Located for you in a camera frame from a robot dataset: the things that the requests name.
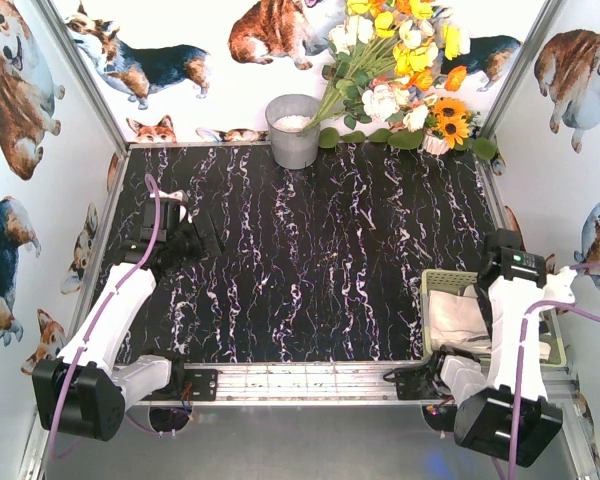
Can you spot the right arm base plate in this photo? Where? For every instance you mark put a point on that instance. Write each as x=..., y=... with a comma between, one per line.
x=419, y=385

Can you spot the green storage basket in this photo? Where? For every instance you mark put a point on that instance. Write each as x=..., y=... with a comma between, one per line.
x=552, y=351

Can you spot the small white flower pot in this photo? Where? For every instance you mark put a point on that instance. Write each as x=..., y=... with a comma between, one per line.
x=434, y=145

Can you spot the artificial flower bouquet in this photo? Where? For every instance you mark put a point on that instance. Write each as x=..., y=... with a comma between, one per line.
x=396, y=67

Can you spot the grey metal bucket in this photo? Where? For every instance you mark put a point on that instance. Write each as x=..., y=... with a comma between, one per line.
x=292, y=133

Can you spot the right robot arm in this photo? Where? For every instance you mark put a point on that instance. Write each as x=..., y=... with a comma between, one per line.
x=505, y=412

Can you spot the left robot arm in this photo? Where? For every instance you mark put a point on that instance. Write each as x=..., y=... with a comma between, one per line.
x=80, y=392

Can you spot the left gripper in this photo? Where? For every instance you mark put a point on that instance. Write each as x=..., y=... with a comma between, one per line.
x=198, y=235

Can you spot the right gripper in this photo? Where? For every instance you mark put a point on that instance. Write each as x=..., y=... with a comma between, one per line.
x=493, y=282

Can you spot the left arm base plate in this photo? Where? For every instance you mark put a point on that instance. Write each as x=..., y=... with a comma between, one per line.
x=197, y=385

